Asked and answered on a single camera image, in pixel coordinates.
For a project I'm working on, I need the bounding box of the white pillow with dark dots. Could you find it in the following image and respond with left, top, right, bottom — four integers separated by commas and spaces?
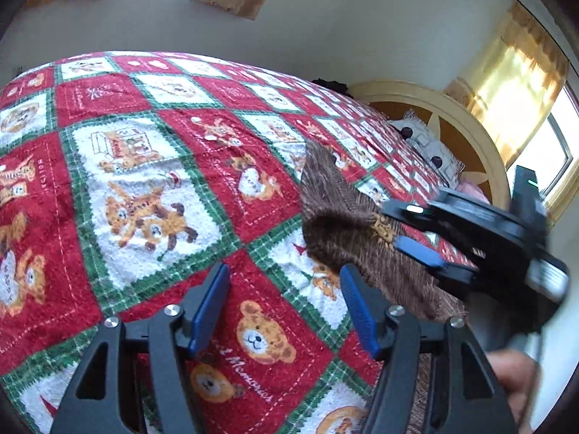
389, 108, 466, 188

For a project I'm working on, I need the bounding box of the cream and orange bed headboard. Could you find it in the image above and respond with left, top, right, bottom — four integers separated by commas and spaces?
348, 80, 512, 211

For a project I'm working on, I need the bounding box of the person's right hand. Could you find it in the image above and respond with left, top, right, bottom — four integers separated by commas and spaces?
490, 349, 540, 431

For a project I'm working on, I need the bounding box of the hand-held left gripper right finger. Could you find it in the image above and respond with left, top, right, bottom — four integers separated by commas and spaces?
339, 263, 520, 434

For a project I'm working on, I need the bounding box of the dark cloth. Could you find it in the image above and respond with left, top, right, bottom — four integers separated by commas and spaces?
312, 78, 350, 97

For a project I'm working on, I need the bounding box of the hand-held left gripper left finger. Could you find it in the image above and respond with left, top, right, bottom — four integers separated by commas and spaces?
49, 263, 232, 434

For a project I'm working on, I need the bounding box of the brown striped knit sweater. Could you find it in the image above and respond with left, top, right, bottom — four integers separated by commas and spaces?
301, 138, 469, 434

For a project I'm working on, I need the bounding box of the red and white printed blanket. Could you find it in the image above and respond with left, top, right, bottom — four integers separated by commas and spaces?
0, 51, 494, 434

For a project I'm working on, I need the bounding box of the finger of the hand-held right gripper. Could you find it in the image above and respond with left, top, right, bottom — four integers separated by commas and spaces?
394, 234, 481, 282
382, 199, 436, 232

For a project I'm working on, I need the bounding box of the window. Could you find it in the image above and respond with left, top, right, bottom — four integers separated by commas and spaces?
507, 85, 579, 218

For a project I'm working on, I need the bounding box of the pink pillow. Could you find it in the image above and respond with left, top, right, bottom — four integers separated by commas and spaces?
457, 179, 492, 205

